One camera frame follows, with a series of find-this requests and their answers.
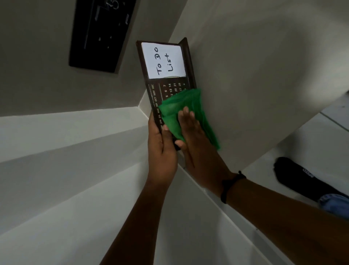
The person's blue jeans leg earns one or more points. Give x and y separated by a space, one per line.
336 204

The dark brown calendar board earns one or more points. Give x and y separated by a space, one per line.
155 90

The white note paper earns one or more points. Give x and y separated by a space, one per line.
163 60

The person's left thumb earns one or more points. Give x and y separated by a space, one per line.
165 136

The person's right thumb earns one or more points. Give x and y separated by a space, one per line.
184 153

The black wrist band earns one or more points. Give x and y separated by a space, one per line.
227 185

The person's black sock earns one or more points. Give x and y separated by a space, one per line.
297 174

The person's left forearm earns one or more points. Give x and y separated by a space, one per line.
136 226

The person's right hand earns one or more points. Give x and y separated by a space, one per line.
201 158

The green cleaning cloth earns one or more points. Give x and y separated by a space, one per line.
185 101

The black wall switch panel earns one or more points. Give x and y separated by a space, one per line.
98 35

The person's left hand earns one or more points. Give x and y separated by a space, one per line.
162 161

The person's right forearm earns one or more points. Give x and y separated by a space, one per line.
286 226

